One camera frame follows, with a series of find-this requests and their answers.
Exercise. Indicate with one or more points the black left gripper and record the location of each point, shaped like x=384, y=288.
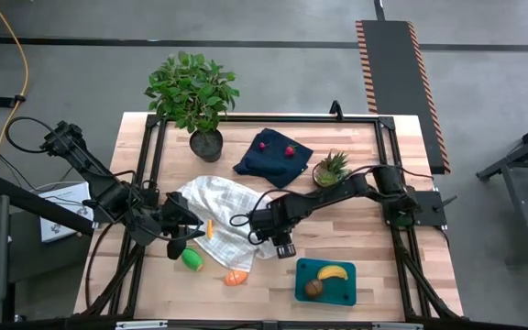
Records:
x=174, y=213

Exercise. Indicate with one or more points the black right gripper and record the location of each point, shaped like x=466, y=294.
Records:
x=271, y=222

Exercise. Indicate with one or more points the red toy strawberry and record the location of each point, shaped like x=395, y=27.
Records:
x=289, y=151

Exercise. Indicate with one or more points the brown toy kiwi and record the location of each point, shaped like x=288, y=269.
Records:
x=313, y=289

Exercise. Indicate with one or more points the yellow toy banana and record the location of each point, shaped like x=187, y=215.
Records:
x=333, y=272

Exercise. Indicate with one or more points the orange toy produce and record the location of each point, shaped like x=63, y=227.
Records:
x=235, y=278

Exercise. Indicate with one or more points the teal plastic tupperware container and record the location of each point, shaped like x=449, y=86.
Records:
x=333, y=293

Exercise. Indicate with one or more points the small orange toy carrot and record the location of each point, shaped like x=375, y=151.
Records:
x=210, y=228

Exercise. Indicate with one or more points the green toy vegetable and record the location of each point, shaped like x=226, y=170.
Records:
x=193, y=260

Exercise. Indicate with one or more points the white plaid dish towel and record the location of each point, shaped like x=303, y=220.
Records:
x=223, y=201

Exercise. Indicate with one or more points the navy blue cloth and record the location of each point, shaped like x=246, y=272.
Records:
x=268, y=167

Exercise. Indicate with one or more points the small potted succulent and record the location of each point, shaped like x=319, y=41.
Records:
x=330, y=172

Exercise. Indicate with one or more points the white printed box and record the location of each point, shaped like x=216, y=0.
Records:
x=62, y=201

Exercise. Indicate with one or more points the leafy green potted plant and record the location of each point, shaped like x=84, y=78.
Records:
x=190, y=91

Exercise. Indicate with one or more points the black diagonal support beam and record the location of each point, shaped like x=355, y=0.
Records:
x=39, y=206

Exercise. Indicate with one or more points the black striped-edge floor mat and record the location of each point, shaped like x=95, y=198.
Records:
x=392, y=69

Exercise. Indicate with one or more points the grey metal cart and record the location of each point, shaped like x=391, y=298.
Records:
x=520, y=183

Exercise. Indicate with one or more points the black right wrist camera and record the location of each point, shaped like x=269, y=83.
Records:
x=287, y=252

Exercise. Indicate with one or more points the silver metal bracket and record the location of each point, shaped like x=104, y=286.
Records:
x=397, y=326
x=140, y=325

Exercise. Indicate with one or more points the black aluminium table frame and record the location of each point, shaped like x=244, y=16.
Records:
x=268, y=118

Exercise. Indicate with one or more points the black clamp bracket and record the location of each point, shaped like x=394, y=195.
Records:
x=336, y=110

